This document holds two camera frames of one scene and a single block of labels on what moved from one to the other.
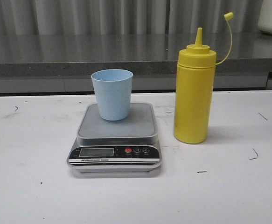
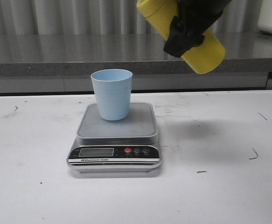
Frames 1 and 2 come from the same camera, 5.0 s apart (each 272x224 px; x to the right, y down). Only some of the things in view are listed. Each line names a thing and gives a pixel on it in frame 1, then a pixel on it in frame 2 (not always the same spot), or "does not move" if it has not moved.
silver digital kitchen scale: [129, 145] does not move
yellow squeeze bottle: [193, 91] -> [207, 57]
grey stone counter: [64, 64] does not move
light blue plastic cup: [113, 88] does not move
